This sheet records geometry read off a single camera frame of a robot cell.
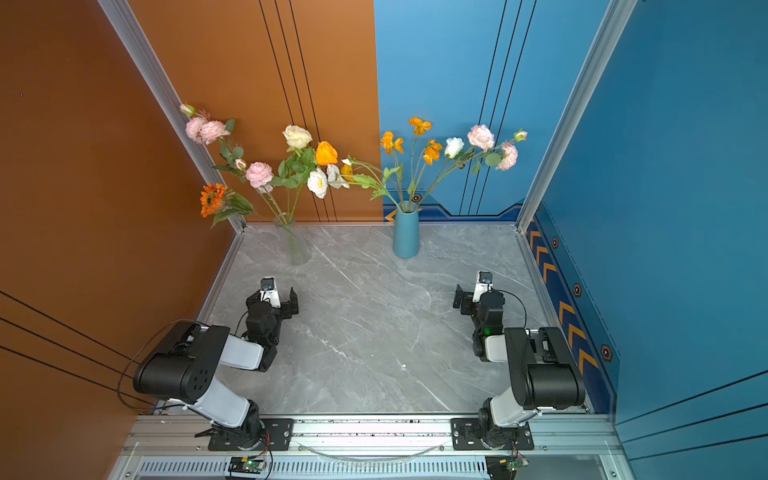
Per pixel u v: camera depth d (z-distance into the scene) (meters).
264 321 0.71
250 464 0.71
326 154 0.81
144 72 0.77
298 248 1.03
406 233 1.00
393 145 0.88
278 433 0.74
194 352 0.53
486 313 0.71
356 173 1.00
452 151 0.81
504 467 0.70
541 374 0.44
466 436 0.72
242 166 0.83
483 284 0.80
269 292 0.79
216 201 0.72
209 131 0.79
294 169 0.87
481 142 0.78
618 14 0.70
